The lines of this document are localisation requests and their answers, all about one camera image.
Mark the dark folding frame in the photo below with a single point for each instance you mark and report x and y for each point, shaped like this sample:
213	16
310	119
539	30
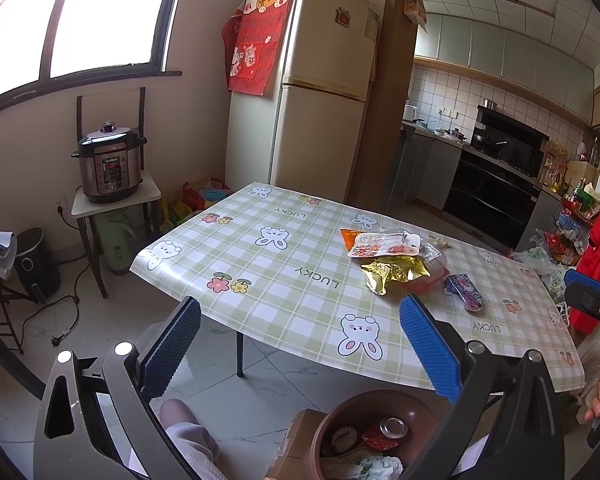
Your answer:
79	115

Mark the steel pot on hood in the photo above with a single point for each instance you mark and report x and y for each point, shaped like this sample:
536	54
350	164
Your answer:
489	104

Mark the black table leg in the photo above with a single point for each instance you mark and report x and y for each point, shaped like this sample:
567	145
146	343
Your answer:
239	355

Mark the clear plastic tray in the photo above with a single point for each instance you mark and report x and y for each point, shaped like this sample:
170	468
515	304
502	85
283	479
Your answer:
437	267

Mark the pale green water dispenser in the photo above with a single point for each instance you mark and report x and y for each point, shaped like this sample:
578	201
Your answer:
117	240

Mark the grey kitchen wall cabinets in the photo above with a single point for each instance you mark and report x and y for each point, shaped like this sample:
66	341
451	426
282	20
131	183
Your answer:
505	50

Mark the cardboard box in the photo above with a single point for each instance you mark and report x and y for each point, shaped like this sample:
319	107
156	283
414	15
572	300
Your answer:
295	440

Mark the small white side table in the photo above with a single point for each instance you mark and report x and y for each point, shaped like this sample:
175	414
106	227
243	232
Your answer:
147	191

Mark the black range hood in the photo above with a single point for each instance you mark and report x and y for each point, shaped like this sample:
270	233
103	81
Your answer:
510	135

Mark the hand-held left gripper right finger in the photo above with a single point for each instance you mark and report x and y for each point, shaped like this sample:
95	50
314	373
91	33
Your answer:
430	350

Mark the orange snack packet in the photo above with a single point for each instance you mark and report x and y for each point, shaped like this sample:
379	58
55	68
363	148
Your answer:
349	237

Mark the white paper cake liner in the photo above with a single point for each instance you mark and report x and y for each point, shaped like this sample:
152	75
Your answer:
345	441

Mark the cream refrigerator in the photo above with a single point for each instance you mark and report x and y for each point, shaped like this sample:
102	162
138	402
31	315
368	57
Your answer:
325	35

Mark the white countertop appliance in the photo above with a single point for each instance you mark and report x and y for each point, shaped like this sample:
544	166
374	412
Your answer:
410	113

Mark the plastic bags on floor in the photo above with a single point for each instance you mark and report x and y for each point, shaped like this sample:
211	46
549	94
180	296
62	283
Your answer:
535	257

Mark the purple wrapper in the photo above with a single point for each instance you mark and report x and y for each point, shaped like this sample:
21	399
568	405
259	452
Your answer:
462	290

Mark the brown plastic basin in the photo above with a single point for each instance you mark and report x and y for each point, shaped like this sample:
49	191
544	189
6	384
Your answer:
340	415

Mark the steel pot with lid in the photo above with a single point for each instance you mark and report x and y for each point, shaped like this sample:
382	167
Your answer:
455	135

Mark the gold foil wrapper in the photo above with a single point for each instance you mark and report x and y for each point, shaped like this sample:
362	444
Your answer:
390	272

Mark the black built-in oven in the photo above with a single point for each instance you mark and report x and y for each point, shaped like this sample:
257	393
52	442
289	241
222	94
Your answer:
485	195

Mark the red and white snack packet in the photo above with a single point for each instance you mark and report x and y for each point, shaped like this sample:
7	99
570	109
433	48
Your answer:
375	247

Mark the black wok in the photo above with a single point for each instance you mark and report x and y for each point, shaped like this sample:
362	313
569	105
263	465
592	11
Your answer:
485	140

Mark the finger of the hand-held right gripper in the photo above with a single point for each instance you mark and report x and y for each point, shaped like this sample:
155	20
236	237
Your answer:
592	297

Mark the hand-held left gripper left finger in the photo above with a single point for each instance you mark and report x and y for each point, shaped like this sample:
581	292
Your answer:
172	350

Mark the black air fryer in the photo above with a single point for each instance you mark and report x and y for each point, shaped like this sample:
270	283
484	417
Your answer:
35	265

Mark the hanging snack packet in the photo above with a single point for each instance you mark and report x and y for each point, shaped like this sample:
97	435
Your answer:
414	0

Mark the colourful bags by fridge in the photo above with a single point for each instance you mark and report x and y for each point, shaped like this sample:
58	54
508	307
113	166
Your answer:
200	197

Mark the grey kitchen base cabinets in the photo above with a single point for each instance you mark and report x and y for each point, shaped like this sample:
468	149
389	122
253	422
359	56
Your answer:
430	170

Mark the red fridge magnet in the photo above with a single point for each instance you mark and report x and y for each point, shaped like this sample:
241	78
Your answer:
343	17

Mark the person's left leg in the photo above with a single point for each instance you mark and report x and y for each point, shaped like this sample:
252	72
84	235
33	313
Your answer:
190	440

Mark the red hanging cloth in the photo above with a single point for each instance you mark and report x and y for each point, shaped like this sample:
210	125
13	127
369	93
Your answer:
250	60

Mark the dark framed window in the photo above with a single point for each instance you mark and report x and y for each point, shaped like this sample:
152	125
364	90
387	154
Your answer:
105	10

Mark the electric pressure cooker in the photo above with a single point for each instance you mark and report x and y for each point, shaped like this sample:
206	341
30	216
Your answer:
107	170

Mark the green checked bunny tablecloth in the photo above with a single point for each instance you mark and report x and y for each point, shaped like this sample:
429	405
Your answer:
290	240

